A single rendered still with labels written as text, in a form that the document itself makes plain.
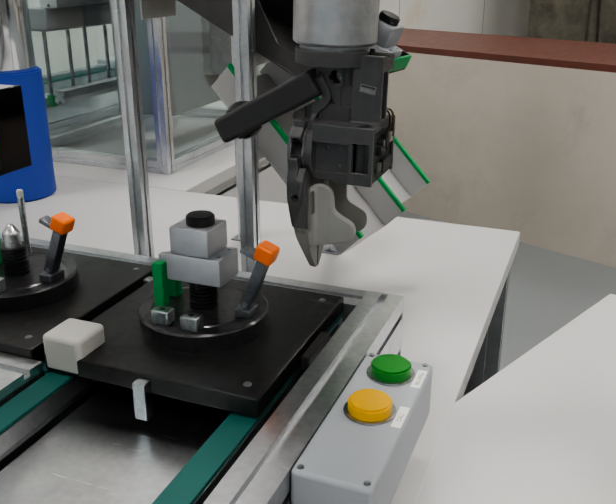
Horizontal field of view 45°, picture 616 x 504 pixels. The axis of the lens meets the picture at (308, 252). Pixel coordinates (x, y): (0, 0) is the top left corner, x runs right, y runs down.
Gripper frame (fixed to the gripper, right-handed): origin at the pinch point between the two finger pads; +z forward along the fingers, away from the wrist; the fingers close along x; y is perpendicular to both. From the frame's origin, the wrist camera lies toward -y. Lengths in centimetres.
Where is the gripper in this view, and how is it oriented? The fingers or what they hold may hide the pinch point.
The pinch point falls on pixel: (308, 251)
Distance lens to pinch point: 74.8
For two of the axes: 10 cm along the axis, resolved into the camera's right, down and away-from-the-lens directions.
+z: -0.2, 9.3, 3.7
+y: 9.3, 1.6, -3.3
